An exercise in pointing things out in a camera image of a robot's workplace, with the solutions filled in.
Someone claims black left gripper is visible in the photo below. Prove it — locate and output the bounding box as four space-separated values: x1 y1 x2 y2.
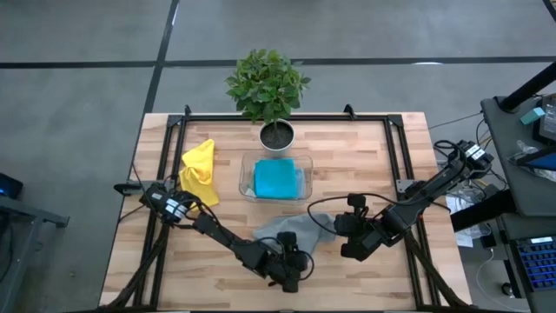
264 231 310 294

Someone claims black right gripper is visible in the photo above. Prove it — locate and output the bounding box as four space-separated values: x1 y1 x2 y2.
334 194 394 263

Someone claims gray microfiber towel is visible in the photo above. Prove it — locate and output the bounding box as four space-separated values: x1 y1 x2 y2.
253 212 338 258

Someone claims light blue smooth towel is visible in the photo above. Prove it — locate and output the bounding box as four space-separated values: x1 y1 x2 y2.
245 168 306 197

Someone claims teal microfiber towel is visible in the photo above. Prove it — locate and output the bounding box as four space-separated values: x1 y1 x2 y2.
254 158 299 200

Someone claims clear plastic bin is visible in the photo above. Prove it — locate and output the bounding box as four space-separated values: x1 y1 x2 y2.
238 151 314 205

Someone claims yellow microfiber towel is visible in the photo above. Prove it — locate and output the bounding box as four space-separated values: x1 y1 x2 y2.
178 138 221 208

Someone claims white round plant pot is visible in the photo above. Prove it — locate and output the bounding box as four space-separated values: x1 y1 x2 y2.
258 119 295 158

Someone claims green leafy small tree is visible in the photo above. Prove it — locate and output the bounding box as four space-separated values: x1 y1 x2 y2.
224 48 312 131

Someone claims dark side desk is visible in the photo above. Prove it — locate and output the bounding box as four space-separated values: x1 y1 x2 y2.
480 93 556 218

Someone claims clear plastic bag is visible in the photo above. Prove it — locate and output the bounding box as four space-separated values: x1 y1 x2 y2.
507 138 556 182

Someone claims computer keyboard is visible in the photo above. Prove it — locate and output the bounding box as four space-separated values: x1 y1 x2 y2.
514 236 556 292

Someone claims blue screen tablet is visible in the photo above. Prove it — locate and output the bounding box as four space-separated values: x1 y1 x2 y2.
514 146 556 173

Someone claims small teal box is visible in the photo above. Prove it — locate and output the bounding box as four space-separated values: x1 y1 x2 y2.
520 106 546 126

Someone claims computer monitor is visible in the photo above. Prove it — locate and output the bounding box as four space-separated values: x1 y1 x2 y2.
537 93 556 143

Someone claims gray metal stand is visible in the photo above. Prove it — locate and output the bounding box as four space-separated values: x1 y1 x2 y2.
0 195 70 313

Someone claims black device with blue light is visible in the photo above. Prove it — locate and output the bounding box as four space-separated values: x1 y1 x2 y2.
0 172 24 200

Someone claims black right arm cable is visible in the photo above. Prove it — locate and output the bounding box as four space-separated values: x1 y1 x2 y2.
307 193 418 236

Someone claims black metal table frame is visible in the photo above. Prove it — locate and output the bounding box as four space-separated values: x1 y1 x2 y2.
103 103 474 312

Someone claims white floor cable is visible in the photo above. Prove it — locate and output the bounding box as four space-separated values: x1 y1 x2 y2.
474 247 532 312

